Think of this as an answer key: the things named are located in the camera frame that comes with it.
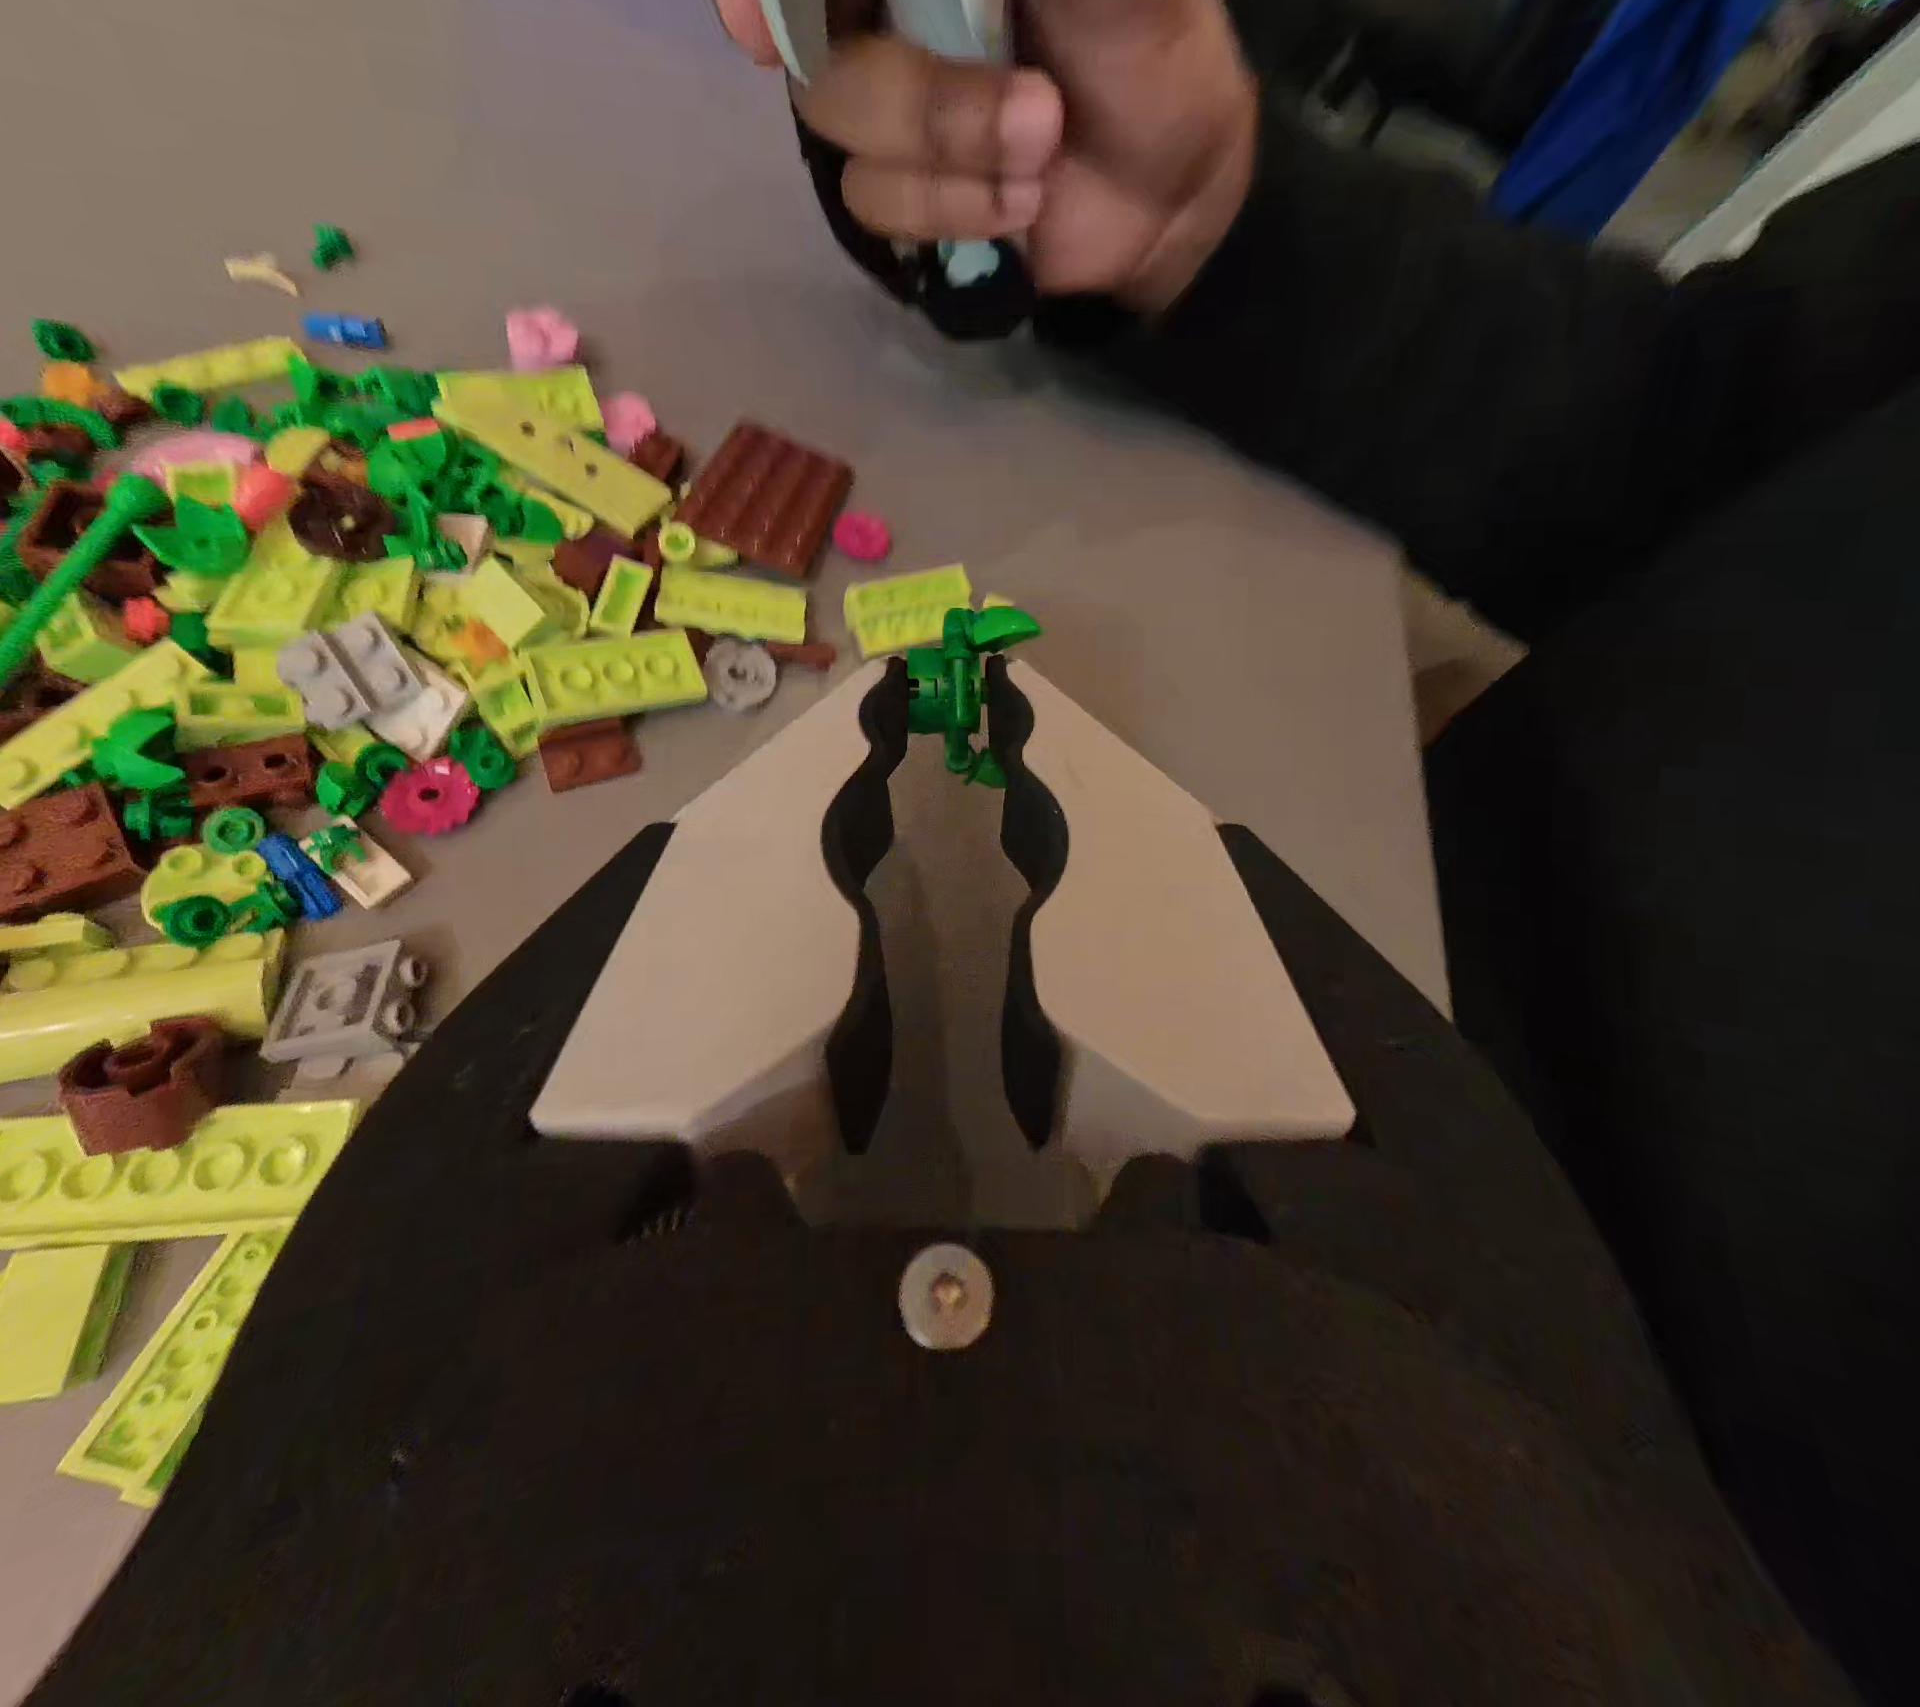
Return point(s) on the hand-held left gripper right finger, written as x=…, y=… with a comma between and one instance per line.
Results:
x=1186, y=973

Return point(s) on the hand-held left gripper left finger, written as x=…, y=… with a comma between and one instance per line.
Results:
x=706, y=988

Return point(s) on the pile of colourful toy bricks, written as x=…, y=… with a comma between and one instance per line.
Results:
x=600, y=675

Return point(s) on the green leafy toy assembly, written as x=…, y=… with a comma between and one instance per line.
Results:
x=953, y=688

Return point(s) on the person's right forearm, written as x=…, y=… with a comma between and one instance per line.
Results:
x=1426, y=386

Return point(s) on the person's right hand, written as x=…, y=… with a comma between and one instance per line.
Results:
x=1127, y=88

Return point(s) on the person's black jacket torso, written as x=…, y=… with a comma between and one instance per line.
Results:
x=1725, y=988

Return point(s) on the small green toy stud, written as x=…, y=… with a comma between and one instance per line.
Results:
x=333, y=248

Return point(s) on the blue toy pin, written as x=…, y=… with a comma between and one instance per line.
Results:
x=343, y=329

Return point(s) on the cream toy piece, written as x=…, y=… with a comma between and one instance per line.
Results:
x=263, y=271

